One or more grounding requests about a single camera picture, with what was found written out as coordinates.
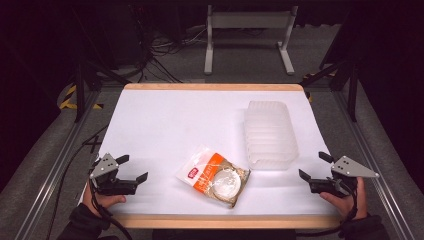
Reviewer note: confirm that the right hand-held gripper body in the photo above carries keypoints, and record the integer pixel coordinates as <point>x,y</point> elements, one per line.
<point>348,169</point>

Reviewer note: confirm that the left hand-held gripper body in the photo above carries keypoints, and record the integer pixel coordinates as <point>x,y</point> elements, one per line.
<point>104,166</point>

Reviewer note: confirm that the clear plastic container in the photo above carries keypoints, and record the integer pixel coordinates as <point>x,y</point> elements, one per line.
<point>270,136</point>

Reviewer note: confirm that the orange and white snack packet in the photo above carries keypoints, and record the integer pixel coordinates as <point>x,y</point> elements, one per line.
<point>213,175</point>

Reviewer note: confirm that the person's right hand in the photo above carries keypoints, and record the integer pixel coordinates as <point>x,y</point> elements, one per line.
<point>350,205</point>

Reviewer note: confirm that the person's left hand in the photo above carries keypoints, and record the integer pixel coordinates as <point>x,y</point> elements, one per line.
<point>101,203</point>

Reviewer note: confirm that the black tape cross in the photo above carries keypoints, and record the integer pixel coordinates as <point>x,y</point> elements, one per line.
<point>93,143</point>

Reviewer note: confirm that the white table mat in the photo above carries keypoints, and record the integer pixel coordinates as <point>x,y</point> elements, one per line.
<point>186,123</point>

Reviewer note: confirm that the black metal stand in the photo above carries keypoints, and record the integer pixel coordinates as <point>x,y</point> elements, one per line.
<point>80,93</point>
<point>352,90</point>

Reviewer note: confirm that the yellow black hazard tape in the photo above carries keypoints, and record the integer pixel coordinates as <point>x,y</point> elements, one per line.
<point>68,96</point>

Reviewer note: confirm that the white metal stand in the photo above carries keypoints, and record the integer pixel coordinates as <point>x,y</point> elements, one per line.
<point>248,20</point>

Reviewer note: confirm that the aluminium floor rail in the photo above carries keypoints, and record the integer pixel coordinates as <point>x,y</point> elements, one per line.
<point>50,176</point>
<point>376,163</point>

